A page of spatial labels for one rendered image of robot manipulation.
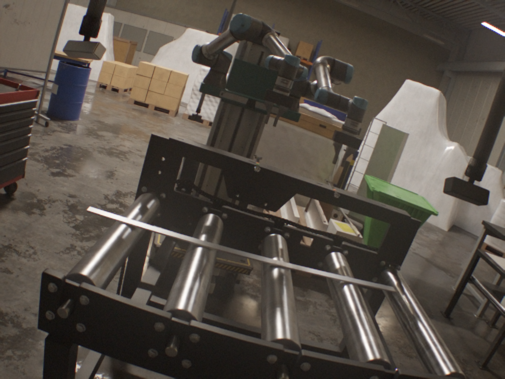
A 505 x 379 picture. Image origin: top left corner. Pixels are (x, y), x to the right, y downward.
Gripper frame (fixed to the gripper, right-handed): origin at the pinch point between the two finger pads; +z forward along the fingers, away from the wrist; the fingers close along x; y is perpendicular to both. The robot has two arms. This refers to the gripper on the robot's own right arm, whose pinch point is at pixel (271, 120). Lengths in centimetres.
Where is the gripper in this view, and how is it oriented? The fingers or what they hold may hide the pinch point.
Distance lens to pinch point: 188.8
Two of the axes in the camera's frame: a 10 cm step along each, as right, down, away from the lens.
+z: -3.2, 9.2, 2.4
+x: 9.5, 3.1, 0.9
